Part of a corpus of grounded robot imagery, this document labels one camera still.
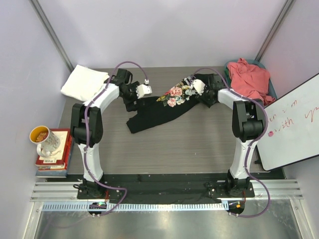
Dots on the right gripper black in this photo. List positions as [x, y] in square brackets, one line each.
[201, 99]

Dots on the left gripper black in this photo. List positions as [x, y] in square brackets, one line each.
[130, 105]

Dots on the black floral t shirt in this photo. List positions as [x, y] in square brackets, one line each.
[154, 111]

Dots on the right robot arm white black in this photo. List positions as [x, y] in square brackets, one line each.
[248, 124]

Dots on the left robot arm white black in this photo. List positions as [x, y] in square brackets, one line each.
[87, 129]

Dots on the bottom book in stack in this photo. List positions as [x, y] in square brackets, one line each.
[57, 173]

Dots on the pink crumpled t shirt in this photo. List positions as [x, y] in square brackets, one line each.
[250, 80]

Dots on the folded white t shirt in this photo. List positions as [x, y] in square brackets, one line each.
[83, 83]

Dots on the red top book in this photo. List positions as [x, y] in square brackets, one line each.
[58, 160]

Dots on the whiteboard with red writing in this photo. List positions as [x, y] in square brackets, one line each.
[293, 127]

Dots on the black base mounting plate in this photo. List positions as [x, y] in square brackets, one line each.
[173, 188]

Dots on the floral mug yellow inside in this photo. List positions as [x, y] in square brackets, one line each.
[47, 143]

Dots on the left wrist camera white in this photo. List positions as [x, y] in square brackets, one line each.
[143, 90]

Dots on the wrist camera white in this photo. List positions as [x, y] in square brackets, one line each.
[143, 90]
[198, 86]

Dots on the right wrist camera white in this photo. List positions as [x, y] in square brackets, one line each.
[198, 86]

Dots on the aluminium rail frame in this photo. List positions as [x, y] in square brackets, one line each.
[64, 191]

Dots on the white slotted cable duct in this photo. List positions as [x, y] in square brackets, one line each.
[101, 207]

